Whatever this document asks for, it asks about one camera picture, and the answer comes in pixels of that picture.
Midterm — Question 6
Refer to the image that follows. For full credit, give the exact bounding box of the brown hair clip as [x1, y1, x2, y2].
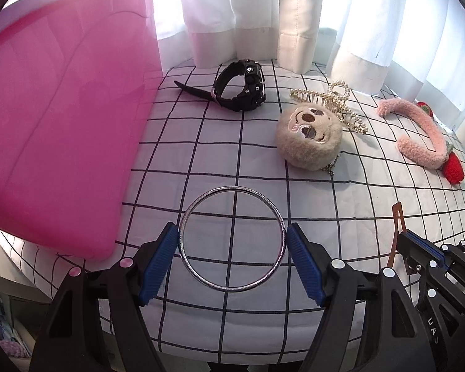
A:
[386, 201, 406, 268]

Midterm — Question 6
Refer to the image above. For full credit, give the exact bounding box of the pink fuzzy strawberry headband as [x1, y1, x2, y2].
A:
[376, 98, 465, 186]

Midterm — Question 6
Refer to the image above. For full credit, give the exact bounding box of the beige plush sloth face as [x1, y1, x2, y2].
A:
[275, 103, 343, 172]

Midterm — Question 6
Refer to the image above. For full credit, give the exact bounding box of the silver bangle ring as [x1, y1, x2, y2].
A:
[178, 185, 288, 293]

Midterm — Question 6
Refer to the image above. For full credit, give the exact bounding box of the white grid-pattern bedsheet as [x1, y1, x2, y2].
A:
[0, 61, 465, 365]

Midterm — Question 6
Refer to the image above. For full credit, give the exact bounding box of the gold pearl hair claw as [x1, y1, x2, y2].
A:
[290, 81, 368, 135]

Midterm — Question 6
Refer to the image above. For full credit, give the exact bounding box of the white sheer curtain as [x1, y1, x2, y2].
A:
[153, 0, 465, 129]

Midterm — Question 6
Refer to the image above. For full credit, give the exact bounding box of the black wrist watch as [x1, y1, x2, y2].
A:
[173, 59, 267, 113]

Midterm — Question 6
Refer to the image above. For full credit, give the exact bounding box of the pink plastic tub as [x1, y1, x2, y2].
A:
[0, 0, 163, 259]

